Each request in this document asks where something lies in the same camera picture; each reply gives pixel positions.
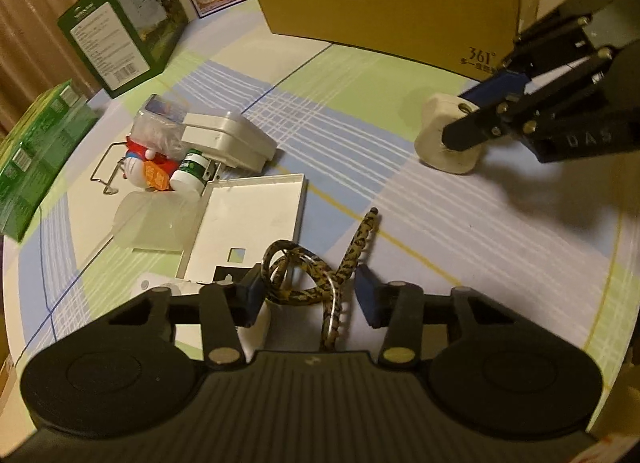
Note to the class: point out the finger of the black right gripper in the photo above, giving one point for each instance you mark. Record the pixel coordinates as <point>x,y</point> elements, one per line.
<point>510,113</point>
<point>557,39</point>

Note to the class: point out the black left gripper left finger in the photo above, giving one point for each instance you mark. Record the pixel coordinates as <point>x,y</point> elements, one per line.
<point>222,321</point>

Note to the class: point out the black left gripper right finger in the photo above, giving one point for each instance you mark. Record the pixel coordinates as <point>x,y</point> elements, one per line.
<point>406,312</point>

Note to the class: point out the white wall plug adapter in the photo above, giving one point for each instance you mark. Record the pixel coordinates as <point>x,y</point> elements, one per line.
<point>441,143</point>

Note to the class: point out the green white lip balm jar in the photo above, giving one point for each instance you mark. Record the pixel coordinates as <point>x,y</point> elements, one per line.
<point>192,174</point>

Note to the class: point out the metal wire clip frame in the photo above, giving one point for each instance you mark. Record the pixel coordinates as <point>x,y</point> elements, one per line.
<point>109,166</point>

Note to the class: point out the clear floss pick box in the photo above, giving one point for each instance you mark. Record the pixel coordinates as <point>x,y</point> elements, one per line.
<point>158,125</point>

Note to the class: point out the white flat panel plate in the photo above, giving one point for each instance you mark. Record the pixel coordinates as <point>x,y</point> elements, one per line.
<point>238,220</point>

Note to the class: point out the translucent plastic cup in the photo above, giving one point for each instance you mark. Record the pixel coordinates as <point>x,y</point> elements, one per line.
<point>155,221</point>

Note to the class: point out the plaid tablecloth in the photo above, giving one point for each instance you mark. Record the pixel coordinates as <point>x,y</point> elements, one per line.
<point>558,243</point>

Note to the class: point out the red Doraemon figurine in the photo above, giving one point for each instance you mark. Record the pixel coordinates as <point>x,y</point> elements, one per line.
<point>146,168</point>

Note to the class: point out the white power adapter box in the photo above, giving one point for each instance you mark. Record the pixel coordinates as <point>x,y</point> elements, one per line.
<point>229,139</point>

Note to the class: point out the green wrapped drink pack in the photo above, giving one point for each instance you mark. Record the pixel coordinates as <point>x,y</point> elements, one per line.
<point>36,150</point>

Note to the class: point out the green white milk carton box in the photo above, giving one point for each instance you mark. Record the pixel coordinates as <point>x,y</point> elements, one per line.
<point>124,43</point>

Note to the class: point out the brown curtain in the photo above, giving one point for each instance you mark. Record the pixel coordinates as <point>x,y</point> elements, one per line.
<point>35,56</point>

